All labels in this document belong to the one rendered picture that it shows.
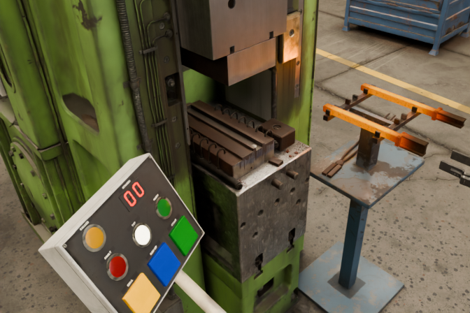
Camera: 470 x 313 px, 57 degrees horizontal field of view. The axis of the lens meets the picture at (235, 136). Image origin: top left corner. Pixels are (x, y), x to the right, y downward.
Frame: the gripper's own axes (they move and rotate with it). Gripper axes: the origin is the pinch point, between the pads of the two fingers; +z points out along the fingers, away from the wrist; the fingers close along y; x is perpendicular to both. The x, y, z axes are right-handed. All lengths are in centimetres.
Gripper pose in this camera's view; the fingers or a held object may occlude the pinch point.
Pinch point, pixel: (454, 163)
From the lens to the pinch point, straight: 148.7
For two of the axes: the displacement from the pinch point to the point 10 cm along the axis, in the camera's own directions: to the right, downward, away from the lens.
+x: -0.4, -8.4, -5.5
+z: -6.7, -3.9, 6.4
